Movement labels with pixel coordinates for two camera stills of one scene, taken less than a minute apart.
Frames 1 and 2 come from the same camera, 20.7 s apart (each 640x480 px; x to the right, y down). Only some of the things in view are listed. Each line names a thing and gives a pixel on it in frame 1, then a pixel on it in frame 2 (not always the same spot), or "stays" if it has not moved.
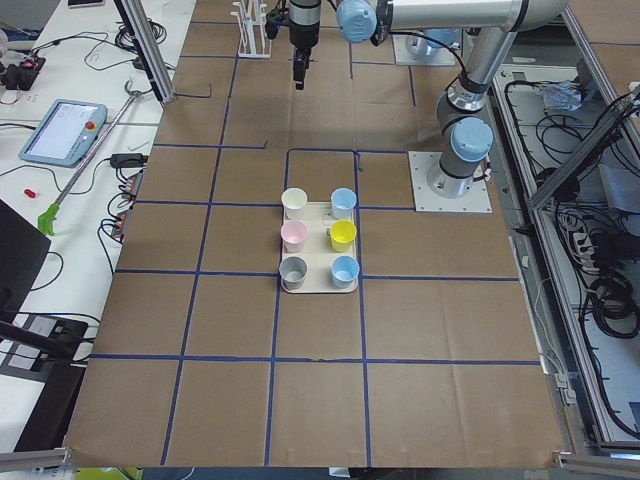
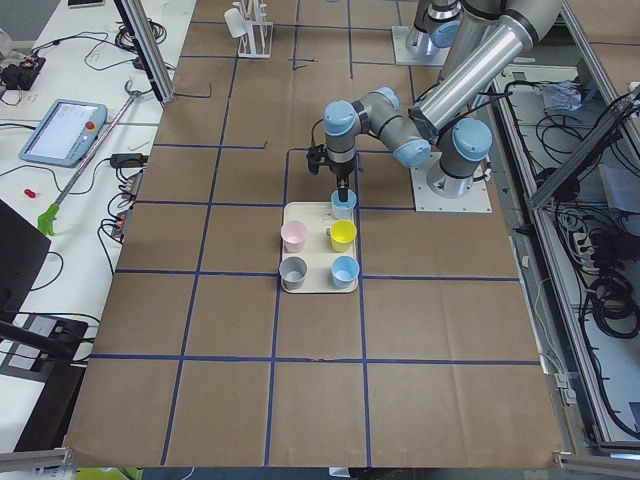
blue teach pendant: (66, 133) stays
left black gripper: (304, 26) to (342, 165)
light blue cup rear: (343, 202) stays
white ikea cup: (294, 201) to (234, 22)
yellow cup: (342, 235) stays
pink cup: (293, 234) stays
